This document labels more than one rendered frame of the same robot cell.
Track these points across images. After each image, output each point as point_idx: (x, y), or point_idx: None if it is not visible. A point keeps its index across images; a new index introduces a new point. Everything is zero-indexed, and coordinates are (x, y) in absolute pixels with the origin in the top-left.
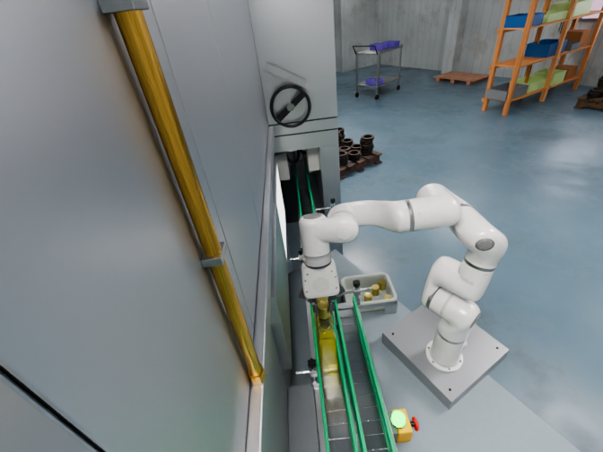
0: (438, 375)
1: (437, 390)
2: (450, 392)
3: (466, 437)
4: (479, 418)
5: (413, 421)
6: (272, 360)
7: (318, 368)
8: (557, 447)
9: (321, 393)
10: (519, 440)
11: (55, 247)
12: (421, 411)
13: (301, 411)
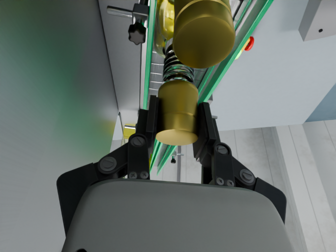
0: (335, 8)
1: (309, 21)
2: (317, 33)
3: (281, 53)
4: (311, 45)
5: (248, 43)
6: (56, 153)
7: (150, 20)
8: (328, 76)
9: (148, 58)
10: (313, 66)
11: None
12: (271, 21)
13: (122, 28)
